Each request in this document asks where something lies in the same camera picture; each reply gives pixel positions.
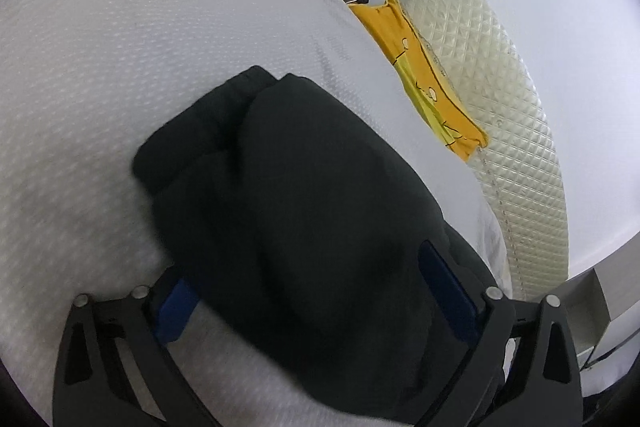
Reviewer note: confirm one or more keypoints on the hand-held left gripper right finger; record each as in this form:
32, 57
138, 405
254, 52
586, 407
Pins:
452, 294

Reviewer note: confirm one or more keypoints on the yellow printed cloth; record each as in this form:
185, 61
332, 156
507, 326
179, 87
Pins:
419, 72

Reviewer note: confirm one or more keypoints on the cream quilted headboard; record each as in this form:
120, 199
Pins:
505, 117

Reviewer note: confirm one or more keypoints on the white textured bed cover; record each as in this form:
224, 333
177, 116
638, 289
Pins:
125, 107

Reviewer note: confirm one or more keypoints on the black garment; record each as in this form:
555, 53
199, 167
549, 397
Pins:
310, 227

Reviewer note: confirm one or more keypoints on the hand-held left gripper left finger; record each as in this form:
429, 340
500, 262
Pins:
171, 313

